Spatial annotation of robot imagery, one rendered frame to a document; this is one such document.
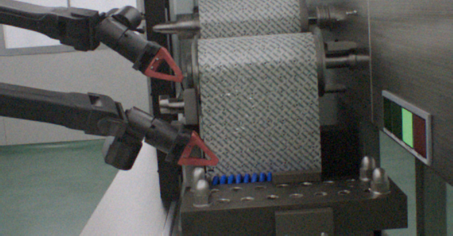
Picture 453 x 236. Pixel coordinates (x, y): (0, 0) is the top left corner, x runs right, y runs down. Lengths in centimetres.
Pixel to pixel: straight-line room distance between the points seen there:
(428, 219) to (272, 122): 47
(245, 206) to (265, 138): 22
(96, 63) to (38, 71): 62
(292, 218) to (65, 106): 47
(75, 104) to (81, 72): 580
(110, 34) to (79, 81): 570
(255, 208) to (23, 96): 47
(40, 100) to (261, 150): 44
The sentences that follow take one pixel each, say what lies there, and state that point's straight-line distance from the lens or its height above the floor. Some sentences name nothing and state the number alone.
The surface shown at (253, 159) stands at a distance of 133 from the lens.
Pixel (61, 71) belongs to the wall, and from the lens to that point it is 710.
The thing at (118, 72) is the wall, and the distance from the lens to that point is 698.
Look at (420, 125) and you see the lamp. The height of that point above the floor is 120.
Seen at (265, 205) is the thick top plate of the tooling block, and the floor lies 103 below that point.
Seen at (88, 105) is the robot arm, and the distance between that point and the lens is 126.
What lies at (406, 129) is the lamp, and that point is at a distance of 100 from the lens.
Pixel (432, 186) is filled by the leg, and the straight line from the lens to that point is 156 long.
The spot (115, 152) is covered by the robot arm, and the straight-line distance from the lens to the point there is 133.
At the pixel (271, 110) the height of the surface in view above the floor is 117.
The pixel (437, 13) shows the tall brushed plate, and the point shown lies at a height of 135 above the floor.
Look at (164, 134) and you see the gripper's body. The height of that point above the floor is 114.
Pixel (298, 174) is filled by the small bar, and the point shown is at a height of 105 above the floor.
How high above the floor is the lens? 138
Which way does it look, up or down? 8 degrees down
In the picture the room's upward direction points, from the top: 4 degrees counter-clockwise
